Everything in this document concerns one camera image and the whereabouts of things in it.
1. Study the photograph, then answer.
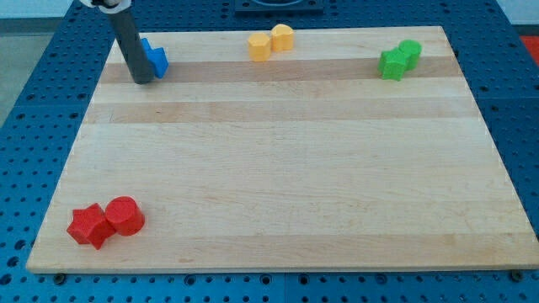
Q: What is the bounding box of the wooden board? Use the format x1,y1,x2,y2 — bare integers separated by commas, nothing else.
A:
27,26,538,274

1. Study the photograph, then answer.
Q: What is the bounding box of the yellow pentagon block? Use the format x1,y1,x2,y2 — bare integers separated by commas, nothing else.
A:
248,33,271,62

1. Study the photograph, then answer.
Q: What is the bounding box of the green cylinder block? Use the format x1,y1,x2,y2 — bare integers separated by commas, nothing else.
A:
398,40,422,71

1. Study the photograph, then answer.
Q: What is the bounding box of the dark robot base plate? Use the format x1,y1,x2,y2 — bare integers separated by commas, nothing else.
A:
232,0,324,14

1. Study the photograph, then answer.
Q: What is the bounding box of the red cylinder block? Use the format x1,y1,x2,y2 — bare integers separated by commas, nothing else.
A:
104,196,145,237

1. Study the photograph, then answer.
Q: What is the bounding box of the yellow heart block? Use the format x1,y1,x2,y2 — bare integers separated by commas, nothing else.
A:
271,24,294,52

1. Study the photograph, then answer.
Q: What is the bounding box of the green star block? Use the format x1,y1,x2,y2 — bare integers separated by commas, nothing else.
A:
377,48,408,81

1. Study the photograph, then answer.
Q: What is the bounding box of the red star block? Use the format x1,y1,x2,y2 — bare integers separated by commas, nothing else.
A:
67,203,116,250

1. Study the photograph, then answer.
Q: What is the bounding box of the blue block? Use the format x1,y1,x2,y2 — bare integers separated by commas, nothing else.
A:
141,38,168,79

